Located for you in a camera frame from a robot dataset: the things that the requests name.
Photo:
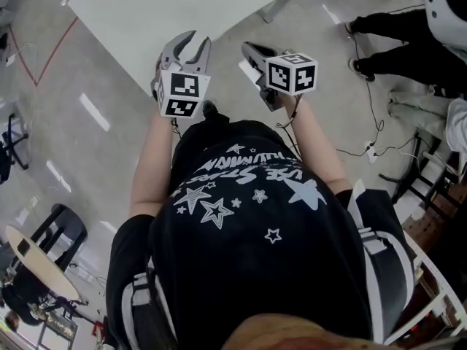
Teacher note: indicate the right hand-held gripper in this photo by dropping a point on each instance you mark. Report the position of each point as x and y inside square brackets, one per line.
[292, 74]

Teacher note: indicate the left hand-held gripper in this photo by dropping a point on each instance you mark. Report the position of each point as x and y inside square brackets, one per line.
[179, 86]

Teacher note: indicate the person's left forearm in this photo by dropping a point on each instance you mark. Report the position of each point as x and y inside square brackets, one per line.
[151, 166]

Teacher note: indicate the person's right forearm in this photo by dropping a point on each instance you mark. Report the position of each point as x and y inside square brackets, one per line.
[317, 148]

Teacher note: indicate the grey table leg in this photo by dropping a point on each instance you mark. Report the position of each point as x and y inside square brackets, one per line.
[273, 10]

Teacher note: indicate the white table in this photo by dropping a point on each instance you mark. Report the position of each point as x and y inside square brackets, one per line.
[153, 16]

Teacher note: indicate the person's black shoe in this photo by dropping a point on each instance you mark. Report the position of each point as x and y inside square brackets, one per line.
[209, 108]

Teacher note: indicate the white power strip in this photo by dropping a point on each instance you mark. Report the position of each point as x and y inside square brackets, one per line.
[371, 151]

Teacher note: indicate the white rounded device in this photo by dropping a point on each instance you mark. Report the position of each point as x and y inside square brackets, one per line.
[443, 9]

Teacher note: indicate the black office chair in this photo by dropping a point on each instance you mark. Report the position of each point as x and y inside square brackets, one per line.
[11, 144]

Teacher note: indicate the black star print shirt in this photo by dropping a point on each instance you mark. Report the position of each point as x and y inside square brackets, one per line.
[255, 261]

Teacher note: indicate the black round stool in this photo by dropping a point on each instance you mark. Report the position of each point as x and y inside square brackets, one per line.
[69, 228]

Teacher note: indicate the black phone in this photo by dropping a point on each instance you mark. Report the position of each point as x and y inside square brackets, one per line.
[23, 247]

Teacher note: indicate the round beige table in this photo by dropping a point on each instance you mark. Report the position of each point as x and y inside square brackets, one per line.
[47, 268]

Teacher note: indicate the black metal chair frame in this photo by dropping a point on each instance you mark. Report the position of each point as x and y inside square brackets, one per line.
[412, 181]

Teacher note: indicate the white metal shelf frame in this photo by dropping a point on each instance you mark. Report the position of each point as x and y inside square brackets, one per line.
[434, 279]

